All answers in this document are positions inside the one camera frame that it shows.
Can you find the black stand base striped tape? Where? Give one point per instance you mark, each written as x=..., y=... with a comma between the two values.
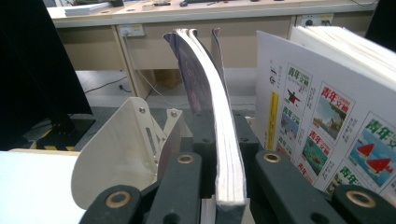
x=68, y=129

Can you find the beige desk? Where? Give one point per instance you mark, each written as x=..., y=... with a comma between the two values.
x=193, y=46

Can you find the black curtain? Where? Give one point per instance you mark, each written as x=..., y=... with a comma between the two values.
x=34, y=62
x=384, y=21

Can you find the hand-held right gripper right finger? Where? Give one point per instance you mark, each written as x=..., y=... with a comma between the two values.
x=249, y=146

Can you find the beige expandable book rack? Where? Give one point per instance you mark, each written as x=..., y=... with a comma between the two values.
x=118, y=155

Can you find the white magazine with picture grid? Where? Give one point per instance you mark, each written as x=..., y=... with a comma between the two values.
x=327, y=109

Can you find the purple magazine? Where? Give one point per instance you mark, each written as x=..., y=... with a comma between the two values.
x=227, y=155

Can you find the white wall socket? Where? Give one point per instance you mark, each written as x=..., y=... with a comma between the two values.
x=131, y=30

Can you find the light wooden table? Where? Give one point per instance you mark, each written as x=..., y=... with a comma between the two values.
x=43, y=151

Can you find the white paper stack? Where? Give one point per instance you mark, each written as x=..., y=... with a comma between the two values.
x=87, y=8

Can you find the white socket with plugs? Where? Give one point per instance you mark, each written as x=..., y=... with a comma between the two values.
x=316, y=20

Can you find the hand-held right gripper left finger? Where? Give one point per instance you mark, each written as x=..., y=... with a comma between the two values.
x=205, y=174

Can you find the cardboard box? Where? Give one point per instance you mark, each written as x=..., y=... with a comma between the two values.
x=168, y=78

